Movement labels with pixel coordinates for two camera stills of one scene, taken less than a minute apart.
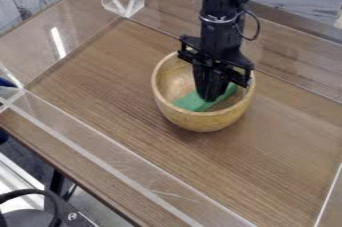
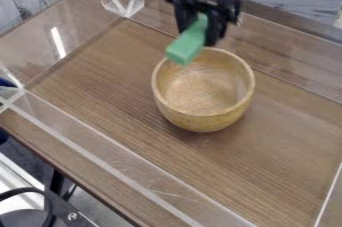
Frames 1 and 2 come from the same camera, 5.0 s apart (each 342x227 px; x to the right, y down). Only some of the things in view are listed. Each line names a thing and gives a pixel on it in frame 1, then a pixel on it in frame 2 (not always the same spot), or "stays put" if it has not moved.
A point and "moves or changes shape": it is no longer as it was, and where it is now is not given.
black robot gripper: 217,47 → 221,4
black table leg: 56,182 stays put
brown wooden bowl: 174,81 stays put
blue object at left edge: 6,82 stays put
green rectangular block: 194,102 moves or changes shape
